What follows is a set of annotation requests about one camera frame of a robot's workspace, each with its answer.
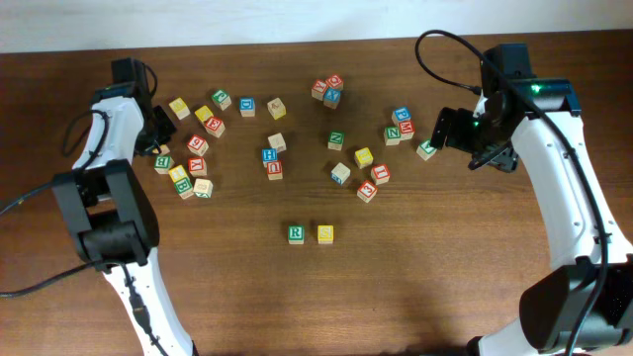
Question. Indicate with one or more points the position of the green block N centre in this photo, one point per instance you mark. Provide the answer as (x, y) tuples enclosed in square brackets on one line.
[(335, 140)]

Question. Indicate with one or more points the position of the plain wooden block centre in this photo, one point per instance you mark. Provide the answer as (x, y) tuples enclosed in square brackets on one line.
[(277, 142)]

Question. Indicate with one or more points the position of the red block 6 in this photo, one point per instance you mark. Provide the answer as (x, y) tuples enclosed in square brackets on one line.
[(197, 145)]

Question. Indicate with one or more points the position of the yellow block lower left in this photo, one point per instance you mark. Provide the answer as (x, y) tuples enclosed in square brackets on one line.
[(177, 173)]

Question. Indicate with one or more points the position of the red block I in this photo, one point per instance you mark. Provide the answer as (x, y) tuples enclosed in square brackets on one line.
[(380, 174)]

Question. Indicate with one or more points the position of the red block Y top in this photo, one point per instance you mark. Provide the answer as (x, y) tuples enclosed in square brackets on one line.
[(318, 89)]

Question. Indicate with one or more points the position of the green block B lower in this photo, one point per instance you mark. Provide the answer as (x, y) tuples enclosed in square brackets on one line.
[(184, 188)]

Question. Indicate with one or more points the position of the green block n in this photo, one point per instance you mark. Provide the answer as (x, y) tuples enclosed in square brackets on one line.
[(335, 140), (392, 136)]

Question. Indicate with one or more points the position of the yellow block beside E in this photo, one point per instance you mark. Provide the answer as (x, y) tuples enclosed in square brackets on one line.
[(203, 114)]

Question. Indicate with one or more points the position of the green block b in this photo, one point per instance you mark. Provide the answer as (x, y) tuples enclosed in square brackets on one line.
[(163, 164), (184, 188)]

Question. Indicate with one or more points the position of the green block N right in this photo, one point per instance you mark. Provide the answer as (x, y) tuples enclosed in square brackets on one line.
[(392, 136)]

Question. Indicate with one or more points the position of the wooden block yellow side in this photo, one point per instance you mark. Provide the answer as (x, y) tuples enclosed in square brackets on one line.
[(276, 108)]

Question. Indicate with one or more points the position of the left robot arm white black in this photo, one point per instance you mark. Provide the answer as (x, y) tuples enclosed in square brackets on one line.
[(108, 215)]

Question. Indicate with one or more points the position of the red block Y left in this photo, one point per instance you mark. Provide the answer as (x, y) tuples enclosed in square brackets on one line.
[(197, 166)]

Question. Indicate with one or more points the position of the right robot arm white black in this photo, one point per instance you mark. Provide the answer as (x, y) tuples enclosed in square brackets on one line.
[(585, 303)]

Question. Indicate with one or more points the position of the red block 3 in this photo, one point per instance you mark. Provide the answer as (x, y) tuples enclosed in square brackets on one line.
[(367, 191)]

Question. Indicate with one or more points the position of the red block Q top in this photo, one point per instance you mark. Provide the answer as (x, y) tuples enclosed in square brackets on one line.
[(334, 82)]

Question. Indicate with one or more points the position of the red block M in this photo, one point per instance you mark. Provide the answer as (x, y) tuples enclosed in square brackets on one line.
[(407, 130)]

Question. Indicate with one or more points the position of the yellow block far left top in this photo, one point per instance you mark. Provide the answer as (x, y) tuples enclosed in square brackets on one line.
[(179, 108)]

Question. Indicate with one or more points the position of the blue block X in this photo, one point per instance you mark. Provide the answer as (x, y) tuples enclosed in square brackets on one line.
[(331, 98)]

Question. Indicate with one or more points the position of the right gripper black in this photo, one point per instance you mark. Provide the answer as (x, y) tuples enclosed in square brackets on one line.
[(449, 128)]

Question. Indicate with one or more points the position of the green block P top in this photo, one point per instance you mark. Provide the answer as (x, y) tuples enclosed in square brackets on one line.
[(221, 99)]

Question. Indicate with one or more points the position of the yellow block E centre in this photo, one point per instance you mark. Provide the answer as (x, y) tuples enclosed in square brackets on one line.
[(363, 157)]

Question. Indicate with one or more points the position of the red block y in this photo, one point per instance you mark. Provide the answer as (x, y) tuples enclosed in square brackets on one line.
[(197, 166), (318, 89)]

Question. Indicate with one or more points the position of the red block E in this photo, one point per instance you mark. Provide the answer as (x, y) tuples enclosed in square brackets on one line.
[(215, 127)]

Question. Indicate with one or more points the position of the green block R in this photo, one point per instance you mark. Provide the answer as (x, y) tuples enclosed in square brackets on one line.
[(296, 234)]

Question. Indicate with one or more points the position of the blue block H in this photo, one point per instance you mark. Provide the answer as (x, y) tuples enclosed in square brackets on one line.
[(269, 155)]

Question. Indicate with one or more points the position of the blue block P right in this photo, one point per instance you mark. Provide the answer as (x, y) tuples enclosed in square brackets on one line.
[(401, 114)]

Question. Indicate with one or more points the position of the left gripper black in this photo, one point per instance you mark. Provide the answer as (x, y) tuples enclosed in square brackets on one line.
[(161, 125)]

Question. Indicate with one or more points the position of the yellow block edge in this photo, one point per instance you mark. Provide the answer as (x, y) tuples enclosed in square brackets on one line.
[(163, 150)]

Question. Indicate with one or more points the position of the green block V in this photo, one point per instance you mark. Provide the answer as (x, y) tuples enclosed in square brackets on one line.
[(425, 150)]

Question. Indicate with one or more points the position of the wooden block blue side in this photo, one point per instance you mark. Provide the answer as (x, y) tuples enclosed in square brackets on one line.
[(340, 173)]

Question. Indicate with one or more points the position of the yellow block S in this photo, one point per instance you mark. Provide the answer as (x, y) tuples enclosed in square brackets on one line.
[(325, 234)]

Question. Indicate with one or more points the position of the blue block D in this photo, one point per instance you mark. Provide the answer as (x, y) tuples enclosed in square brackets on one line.
[(247, 107)]

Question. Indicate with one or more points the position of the green block B left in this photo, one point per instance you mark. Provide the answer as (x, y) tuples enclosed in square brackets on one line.
[(163, 164)]

